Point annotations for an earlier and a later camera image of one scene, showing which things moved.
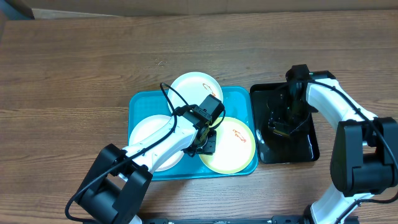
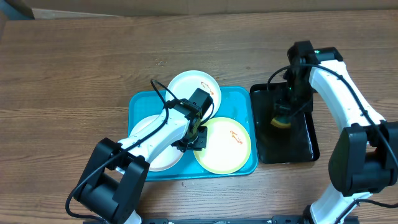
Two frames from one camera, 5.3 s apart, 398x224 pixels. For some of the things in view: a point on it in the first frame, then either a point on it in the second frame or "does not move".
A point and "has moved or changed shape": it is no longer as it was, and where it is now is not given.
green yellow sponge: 281,132 has moved or changed shape
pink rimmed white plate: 148,126 does not move
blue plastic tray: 237,103 does not move
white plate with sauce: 194,88 does not move
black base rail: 276,219 does not move
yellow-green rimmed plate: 236,146 has moved or changed shape
